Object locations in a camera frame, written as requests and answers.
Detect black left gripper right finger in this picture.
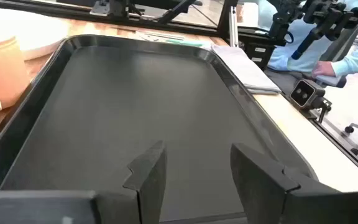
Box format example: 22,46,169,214
230,142,340,224

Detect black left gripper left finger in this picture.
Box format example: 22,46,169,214
95,140,168,224

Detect grey napkin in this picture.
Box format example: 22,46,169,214
210,44,282,96

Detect green toothbrush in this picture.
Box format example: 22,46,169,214
138,33,204,47

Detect orange mug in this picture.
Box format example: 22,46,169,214
0,36,30,113

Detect white round plate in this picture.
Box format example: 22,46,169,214
0,6,71,62

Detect black plastic tray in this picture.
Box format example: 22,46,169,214
0,34,319,224

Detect black box white labels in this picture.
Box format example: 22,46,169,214
239,29,277,72

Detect person's hand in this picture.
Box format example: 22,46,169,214
311,60,337,78

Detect table-level camera on mount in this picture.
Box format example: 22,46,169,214
290,78,332,124

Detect silver aluminium post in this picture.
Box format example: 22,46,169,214
228,5,239,48

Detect silver mounting bracket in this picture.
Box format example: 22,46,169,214
89,0,111,16

